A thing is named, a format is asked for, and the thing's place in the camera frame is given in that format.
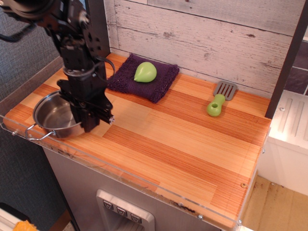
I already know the dark left shelf post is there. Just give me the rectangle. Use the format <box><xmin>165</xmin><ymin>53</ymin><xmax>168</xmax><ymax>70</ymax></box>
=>
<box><xmin>85</xmin><ymin>0</ymin><xmax>110</xmax><ymax>57</ymax></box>

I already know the purple folded towel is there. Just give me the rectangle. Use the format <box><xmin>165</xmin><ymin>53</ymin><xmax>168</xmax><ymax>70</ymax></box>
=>
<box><xmin>107</xmin><ymin>54</ymin><xmax>180</xmax><ymax>103</ymax></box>

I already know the silver toy fridge dispenser panel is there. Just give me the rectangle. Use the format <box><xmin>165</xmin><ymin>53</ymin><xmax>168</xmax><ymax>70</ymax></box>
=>
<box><xmin>96</xmin><ymin>189</ymin><xmax>155</xmax><ymax>231</ymax></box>

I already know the green handled grey spatula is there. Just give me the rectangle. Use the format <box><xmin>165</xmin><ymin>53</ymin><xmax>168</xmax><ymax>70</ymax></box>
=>
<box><xmin>206</xmin><ymin>81</ymin><xmax>237</xmax><ymax>117</ymax></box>

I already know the orange black object corner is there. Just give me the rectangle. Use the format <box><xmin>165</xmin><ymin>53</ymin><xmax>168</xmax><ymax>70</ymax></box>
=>
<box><xmin>0</xmin><ymin>221</ymin><xmax>38</xmax><ymax>231</ymax></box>

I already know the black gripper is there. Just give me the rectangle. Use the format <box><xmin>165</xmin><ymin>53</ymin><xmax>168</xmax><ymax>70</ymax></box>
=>
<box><xmin>57</xmin><ymin>64</ymin><xmax>115</xmax><ymax>133</ymax></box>

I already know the dark shelf post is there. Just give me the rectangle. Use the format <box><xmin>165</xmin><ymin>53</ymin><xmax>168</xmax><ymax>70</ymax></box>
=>
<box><xmin>85</xmin><ymin>0</ymin><xmax>110</xmax><ymax>57</ymax></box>
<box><xmin>265</xmin><ymin>0</ymin><xmax>308</xmax><ymax>119</ymax></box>

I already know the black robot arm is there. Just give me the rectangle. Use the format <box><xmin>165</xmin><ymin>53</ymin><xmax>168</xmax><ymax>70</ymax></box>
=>
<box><xmin>0</xmin><ymin>0</ymin><xmax>114</xmax><ymax>132</ymax></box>

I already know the clear acrylic table guard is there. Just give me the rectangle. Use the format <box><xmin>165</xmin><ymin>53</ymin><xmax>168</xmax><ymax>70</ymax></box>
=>
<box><xmin>0</xmin><ymin>44</ymin><xmax>265</xmax><ymax>229</ymax></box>

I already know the green toy pear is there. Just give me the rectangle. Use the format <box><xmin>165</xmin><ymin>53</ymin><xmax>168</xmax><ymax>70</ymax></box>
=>
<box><xmin>134</xmin><ymin>62</ymin><xmax>157</xmax><ymax>83</ymax></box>

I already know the dark right shelf post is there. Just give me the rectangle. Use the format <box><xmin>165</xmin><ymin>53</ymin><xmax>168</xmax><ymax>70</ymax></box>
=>
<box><xmin>265</xmin><ymin>0</ymin><xmax>308</xmax><ymax>119</ymax></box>

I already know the stainless steel pot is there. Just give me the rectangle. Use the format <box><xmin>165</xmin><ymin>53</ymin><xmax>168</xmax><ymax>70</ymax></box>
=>
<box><xmin>25</xmin><ymin>90</ymin><xmax>85</xmax><ymax>141</ymax></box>

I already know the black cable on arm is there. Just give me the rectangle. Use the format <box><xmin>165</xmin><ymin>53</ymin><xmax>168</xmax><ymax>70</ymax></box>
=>
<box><xmin>95</xmin><ymin>55</ymin><xmax>116</xmax><ymax>81</ymax></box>

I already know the white toy cabinet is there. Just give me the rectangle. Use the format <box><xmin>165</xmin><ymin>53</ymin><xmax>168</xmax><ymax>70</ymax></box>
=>
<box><xmin>257</xmin><ymin>90</ymin><xmax>308</xmax><ymax>195</ymax></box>

